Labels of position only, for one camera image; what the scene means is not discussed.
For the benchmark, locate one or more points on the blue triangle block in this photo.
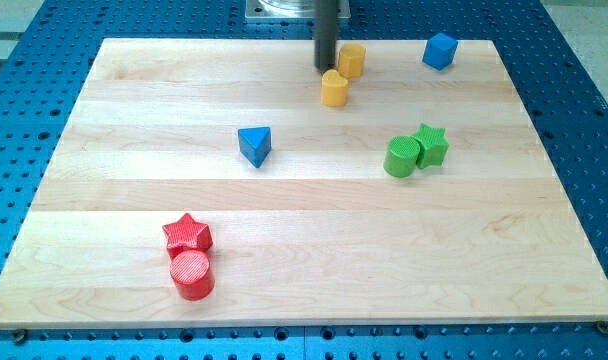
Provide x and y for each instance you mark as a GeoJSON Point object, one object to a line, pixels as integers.
{"type": "Point", "coordinates": [255, 144]}

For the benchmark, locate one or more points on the red star block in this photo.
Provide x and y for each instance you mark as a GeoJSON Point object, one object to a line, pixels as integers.
{"type": "Point", "coordinates": [187, 234]}

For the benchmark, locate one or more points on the yellow heart block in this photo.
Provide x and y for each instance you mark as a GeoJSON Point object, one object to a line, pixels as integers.
{"type": "Point", "coordinates": [334, 89]}

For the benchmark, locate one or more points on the green star block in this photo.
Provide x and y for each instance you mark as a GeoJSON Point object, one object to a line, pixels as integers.
{"type": "Point", "coordinates": [433, 145]}

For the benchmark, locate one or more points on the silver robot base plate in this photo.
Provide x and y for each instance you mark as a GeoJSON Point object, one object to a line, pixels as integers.
{"type": "Point", "coordinates": [279, 10]}

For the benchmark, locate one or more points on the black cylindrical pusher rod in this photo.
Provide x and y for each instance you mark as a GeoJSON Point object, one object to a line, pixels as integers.
{"type": "Point", "coordinates": [325, 34]}

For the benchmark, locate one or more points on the blue perforated metal table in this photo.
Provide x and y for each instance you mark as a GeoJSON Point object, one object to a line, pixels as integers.
{"type": "Point", "coordinates": [41, 79]}

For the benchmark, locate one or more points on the light wooden board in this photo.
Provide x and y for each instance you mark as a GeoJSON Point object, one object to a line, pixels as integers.
{"type": "Point", "coordinates": [320, 233]}

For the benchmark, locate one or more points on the green cylinder block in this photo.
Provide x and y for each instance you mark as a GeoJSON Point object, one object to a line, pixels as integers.
{"type": "Point", "coordinates": [401, 156]}

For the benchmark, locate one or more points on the blue cube block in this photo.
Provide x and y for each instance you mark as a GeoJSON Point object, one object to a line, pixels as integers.
{"type": "Point", "coordinates": [440, 51]}

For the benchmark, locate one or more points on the red cylinder block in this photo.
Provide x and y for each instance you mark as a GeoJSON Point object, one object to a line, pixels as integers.
{"type": "Point", "coordinates": [192, 275]}

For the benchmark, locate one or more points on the yellow hexagon block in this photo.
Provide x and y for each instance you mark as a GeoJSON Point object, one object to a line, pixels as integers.
{"type": "Point", "coordinates": [351, 60]}

